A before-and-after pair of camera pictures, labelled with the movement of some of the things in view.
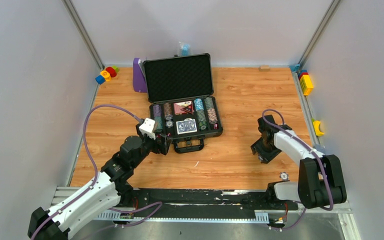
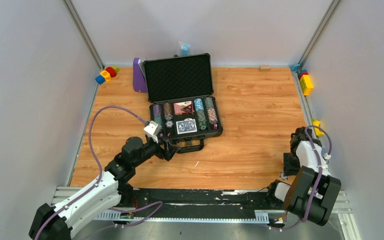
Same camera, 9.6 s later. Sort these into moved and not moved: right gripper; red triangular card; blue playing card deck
Moved: right gripper
Not moved: blue playing card deck; red triangular card
